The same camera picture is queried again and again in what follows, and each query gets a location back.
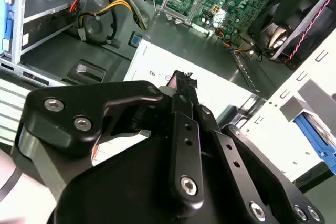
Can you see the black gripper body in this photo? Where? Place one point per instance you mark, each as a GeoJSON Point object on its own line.
{"type": "Point", "coordinates": [126, 195]}

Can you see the hard disk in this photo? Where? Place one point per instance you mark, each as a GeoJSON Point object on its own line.
{"type": "Point", "coordinates": [311, 134]}

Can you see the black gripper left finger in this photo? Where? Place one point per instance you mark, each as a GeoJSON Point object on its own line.
{"type": "Point", "coordinates": [42, 121]}

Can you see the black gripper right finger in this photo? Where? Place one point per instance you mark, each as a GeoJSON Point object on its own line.
{"type": "Point", "coordinates": [245, 182]}

